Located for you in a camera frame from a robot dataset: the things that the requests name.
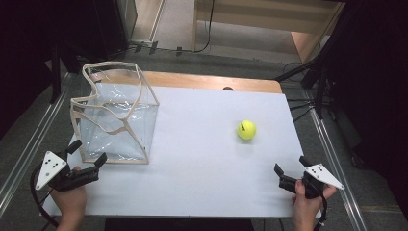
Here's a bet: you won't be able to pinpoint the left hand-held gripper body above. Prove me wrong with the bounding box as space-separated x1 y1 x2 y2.
35 150 100 193

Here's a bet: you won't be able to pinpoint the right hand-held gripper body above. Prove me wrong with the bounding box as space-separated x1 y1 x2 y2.
278 163 346 200

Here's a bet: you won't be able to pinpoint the person's left hand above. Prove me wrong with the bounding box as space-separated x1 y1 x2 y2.
49 185 88 223

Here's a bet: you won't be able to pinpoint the person's right hand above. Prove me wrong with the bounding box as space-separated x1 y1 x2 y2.
291 179 338 225

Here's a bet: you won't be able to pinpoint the transparent bag with beige trim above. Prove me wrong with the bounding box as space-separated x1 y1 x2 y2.
69 61 161 166

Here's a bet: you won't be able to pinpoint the yellow tennis ball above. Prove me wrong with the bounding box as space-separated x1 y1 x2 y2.
237 119 258 141

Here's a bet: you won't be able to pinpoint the black metal stand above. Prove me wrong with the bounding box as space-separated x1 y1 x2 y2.
49 44 64 105
273 47 341 119

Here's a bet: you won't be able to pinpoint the white table cover sheet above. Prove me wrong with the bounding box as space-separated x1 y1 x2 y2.
42 85 322 219

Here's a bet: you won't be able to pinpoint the black box under table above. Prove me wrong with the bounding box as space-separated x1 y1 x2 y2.
103 218 257 231

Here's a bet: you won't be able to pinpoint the black floor plugs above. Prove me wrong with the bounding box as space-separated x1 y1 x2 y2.
128 39 185 58

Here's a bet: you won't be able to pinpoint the dark cabinet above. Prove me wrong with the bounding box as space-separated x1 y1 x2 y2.
114 0 140 42

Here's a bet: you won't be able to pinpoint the light wooden furniture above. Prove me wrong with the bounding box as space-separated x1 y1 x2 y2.
191 0 346 64

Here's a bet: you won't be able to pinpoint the aluminium floor rail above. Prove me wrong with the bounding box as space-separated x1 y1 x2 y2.
0 90 70 217
306 95 370 231

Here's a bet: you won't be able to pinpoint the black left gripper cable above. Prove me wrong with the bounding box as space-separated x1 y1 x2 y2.
30 163 61 229

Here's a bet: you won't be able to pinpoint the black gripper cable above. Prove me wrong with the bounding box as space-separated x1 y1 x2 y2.
30 163 61 229
316 195 328 231

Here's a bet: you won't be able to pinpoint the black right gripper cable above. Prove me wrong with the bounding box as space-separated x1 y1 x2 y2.
316 195 328 231

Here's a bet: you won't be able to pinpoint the black floor cables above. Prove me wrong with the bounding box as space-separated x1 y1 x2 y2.
282 61 317 123

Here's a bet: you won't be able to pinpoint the black hanging cable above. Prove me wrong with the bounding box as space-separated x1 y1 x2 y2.
191 0 216 55

